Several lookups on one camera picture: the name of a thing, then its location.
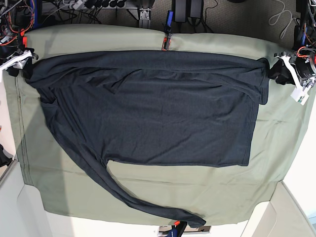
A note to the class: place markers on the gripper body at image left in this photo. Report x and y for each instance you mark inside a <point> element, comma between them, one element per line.
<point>20,59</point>

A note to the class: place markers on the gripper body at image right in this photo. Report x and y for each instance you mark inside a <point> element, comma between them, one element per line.
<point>302,67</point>

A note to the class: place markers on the dark navy long-sleeve shirt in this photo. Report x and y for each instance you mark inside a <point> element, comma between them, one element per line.
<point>165,108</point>

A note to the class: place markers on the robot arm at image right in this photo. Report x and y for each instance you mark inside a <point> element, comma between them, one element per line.
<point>305,29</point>

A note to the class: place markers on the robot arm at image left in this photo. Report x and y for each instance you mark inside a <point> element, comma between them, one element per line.
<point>17,17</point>

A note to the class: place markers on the top left orange clamp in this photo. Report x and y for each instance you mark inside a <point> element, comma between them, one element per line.
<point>22,39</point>

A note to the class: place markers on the white power strip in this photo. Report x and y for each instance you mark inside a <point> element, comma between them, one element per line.
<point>73,4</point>

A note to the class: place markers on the bottom blue orange clamp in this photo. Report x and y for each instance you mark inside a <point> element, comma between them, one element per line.
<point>177,229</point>

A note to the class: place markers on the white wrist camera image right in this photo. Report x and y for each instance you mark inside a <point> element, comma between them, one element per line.
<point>300,96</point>

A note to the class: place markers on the grey metal bracket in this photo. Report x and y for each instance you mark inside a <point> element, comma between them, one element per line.
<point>144,18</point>

